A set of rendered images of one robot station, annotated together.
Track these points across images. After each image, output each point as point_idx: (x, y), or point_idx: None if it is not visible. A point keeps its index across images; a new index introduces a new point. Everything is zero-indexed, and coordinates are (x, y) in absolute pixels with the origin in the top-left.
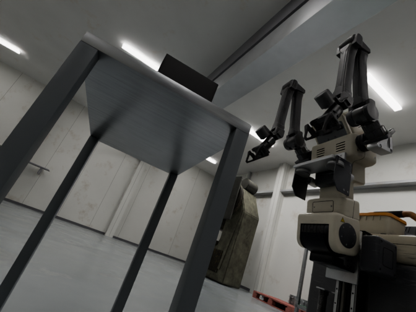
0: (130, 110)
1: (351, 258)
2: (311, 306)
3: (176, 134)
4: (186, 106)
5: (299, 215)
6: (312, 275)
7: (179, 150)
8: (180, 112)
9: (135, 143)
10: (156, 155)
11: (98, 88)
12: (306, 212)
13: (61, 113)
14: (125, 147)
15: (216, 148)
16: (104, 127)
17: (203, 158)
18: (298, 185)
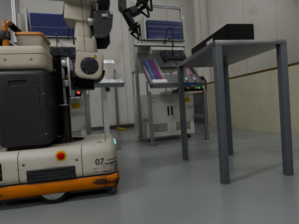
0: (223, 62)
1: (73, 81)
2: (51, 122)
3: (204, 62)
4: (198, 66)
5: (103, 56)
6: (48, 94)
7: (204, 59)
8: (200, 66)
9: (236, 53)
10: (223, 53)
11: (232, 62)
12: (94, 50)
13: (224, 84)
14: (250, 49)
15: (185, 64)
16: (252, 54)
17: (190, 60)
18: (104, 27)
